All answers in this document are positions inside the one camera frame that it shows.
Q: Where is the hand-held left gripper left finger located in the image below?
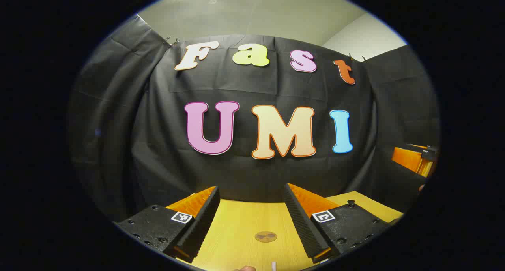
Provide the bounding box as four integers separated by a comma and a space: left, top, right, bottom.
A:
114, 185, 221, 264

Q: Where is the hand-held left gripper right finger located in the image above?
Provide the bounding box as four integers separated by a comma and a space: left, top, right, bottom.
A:
283, 183, 392, 264

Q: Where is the black backdrop cloth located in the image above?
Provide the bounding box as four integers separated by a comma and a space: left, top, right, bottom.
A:
69, 15, 440, 224

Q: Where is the wooden desktop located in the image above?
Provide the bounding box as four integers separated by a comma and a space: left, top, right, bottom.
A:
168, 190, 404, 271

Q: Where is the round brown coaster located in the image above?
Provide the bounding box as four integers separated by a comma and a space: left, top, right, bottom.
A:
254, 231, 278, 243

